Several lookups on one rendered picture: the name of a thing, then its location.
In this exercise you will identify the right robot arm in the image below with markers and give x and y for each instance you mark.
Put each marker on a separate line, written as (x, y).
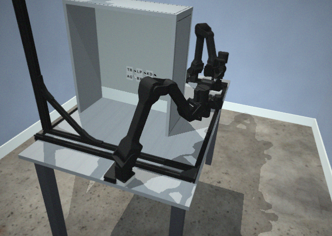
(150, 90)

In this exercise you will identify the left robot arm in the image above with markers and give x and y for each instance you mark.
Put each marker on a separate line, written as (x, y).
(202, 30)

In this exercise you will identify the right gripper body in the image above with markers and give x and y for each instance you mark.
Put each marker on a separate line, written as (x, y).
(211, 84)

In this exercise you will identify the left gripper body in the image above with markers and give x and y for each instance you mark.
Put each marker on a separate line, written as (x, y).
(221, 63)

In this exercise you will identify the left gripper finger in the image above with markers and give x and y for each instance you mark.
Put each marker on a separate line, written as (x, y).
(219, 82)
(217, 72)

